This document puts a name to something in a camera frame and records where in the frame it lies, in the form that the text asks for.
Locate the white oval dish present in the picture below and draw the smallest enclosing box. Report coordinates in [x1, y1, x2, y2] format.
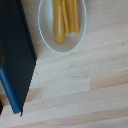
[37, 0, 88, 56]

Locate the long yellow food stick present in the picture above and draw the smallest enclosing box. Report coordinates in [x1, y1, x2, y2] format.
[52, 0, 67, 44]

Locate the dark blue book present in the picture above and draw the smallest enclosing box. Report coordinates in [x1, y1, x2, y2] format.
[0, 0, 38, 116]

